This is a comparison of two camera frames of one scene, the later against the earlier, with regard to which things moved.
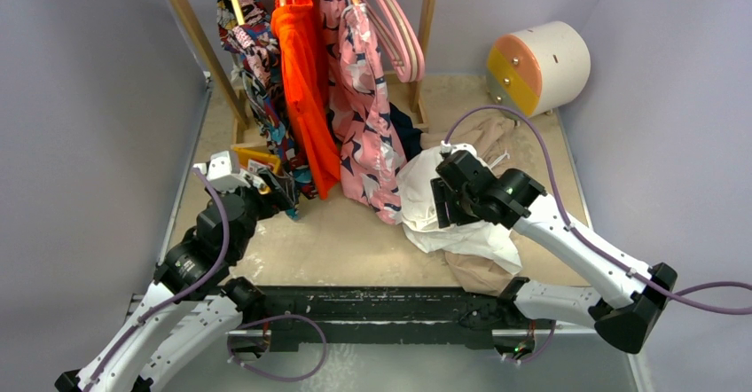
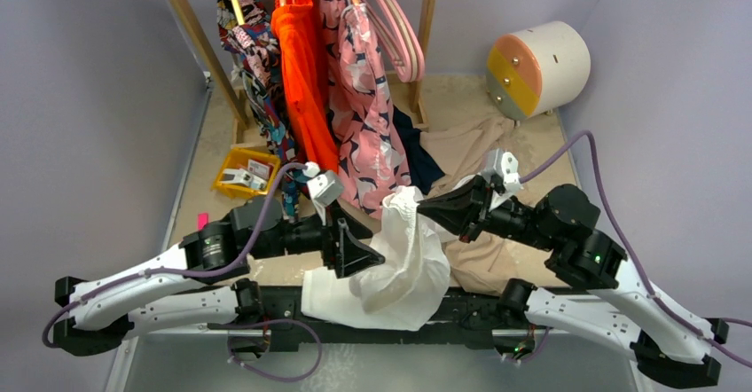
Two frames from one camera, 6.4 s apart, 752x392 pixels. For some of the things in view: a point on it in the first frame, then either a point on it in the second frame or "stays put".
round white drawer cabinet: [540, 69] stays put
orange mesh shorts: [299, 39] stays put
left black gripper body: [267, 204] → [308, 234]
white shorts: [419, 197] → [400, 293]
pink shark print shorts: [359, 113] stays put
